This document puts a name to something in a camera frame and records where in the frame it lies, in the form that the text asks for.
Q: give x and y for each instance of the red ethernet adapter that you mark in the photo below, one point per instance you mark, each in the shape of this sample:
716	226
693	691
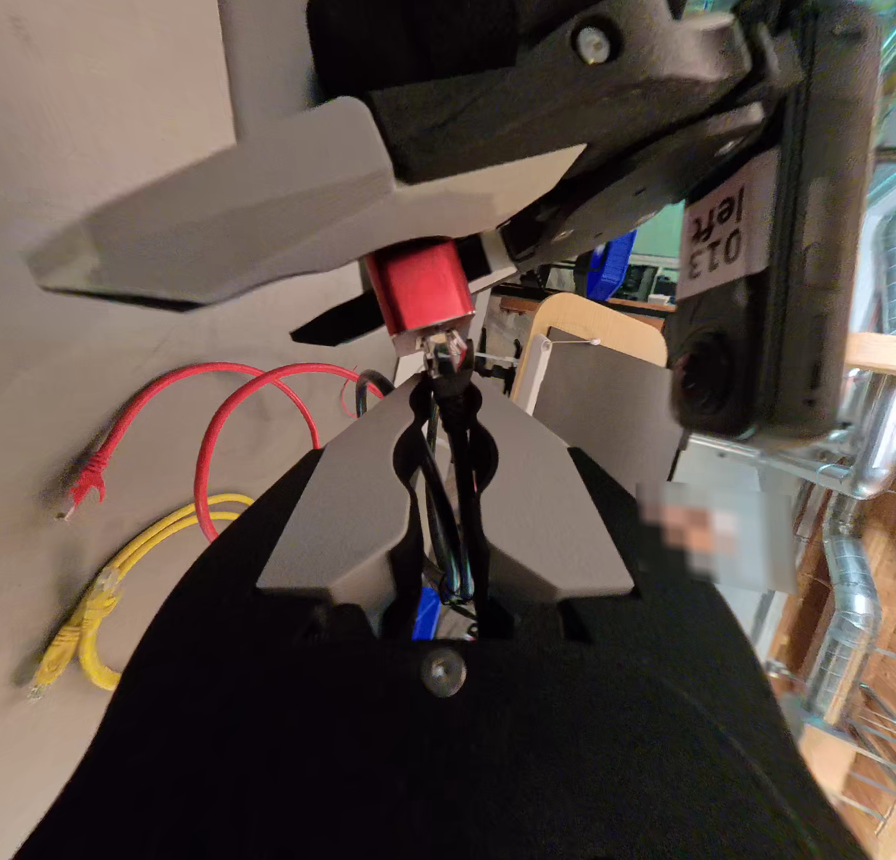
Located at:
420	286

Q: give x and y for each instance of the black board with wooden edge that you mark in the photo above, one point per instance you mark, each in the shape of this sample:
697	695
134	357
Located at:
602	398

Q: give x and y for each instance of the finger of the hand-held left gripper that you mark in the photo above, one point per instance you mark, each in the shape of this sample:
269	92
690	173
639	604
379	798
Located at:
343	324
280	202

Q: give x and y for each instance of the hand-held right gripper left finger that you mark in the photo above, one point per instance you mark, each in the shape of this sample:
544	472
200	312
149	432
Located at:
336	510

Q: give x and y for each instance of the small blue shelf bin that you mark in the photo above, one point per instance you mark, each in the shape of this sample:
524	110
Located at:
612	265

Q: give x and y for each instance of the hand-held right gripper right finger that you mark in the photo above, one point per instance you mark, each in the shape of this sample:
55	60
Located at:
553	517

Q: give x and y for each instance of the bent silver duct cluster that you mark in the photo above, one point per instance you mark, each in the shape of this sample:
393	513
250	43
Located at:
850	594

